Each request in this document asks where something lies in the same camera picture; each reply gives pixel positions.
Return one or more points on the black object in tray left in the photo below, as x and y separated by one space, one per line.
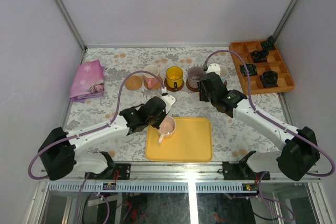
252 69

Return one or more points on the black object in tray middle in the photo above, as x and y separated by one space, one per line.
259 56

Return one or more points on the dark brown wooden coaster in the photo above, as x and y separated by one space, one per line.
173 89
190 88

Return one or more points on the black object in tray front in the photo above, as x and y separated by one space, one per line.
269 79

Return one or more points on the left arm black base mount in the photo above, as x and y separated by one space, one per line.
118 170

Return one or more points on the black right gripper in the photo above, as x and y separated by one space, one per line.
202 97

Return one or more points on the purple mug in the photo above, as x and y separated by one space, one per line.
194 76

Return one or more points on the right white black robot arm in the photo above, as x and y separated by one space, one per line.
296 147

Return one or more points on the pink star cloth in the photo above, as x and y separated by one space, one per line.
88 82

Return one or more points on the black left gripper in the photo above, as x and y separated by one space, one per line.
159 118

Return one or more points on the orange compartment tray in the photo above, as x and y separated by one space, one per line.
241 54

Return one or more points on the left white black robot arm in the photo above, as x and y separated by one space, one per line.
63 152

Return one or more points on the yellow glass cup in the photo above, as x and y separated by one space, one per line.
174 76

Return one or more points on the light woven coaster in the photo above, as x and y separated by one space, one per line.
156 87
133 83

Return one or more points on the yellow plastic tray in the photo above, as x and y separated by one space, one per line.
190 143

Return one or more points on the blue mug cream inside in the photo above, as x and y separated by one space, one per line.
223 73

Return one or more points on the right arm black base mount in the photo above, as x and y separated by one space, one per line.
239 170

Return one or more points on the cream mug pink handle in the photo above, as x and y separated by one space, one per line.
151 75

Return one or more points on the black object in tray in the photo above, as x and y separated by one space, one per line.
252 69
259 56
269 79
269 43

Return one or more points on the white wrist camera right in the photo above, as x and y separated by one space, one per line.
214 67

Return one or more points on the black object in tray back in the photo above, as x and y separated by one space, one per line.
269 43

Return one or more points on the aluminium front rail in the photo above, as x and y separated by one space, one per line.
181 172

